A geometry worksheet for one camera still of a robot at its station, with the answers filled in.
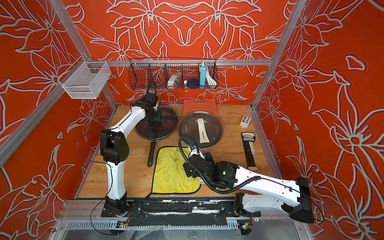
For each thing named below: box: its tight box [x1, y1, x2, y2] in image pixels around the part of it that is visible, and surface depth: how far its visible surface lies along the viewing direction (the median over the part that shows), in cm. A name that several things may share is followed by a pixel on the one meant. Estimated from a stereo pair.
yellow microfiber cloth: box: [152, 147, 201, 193], surface depth 85 cm
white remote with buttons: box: [239, 115, 252, 129], surface depth 108 cm
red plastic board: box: [183, 99, 218, 117], surface depth 118 cm
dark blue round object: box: [187, 78, 200, 90], surface depth 97 cm
